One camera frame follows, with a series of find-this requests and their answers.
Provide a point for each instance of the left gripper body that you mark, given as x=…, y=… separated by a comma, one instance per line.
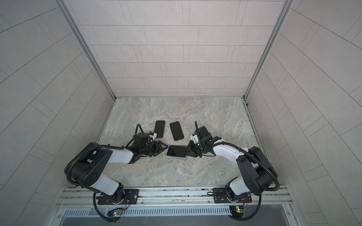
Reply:
x=149, y=149

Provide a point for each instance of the aluminium mounting rail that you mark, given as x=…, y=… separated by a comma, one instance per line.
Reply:
x=170, y=196

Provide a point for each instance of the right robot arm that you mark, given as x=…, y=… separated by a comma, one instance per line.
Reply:
x=257, y=173

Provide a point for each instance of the right circuit board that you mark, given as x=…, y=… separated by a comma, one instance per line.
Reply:
x=237, y=211

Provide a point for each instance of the black phone case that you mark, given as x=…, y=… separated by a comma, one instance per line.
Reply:
x=176, y=130

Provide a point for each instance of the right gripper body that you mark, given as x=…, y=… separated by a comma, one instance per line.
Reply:
x=200, y=148

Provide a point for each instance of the ventilation grille strip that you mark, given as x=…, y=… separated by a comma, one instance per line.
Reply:
x=156, y=211

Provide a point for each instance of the pink phone case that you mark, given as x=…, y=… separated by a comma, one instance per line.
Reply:
x=159, y=128

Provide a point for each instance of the circuit board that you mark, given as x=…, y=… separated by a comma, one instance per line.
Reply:
x=118, y=212
x=237, y=211

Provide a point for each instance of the left circuit board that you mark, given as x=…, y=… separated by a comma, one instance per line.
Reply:
x=118, y=212

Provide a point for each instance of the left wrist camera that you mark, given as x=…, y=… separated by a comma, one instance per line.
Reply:
x=142, y=139

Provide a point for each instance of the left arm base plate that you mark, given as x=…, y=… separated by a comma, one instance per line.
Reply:
x=131, y=195

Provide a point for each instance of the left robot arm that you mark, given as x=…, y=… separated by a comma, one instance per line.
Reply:
x=86, y=169

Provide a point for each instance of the light blue phone case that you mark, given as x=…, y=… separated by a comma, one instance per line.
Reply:
x=176, y=158

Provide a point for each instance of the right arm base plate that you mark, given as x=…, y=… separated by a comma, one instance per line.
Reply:
x=222, y=195

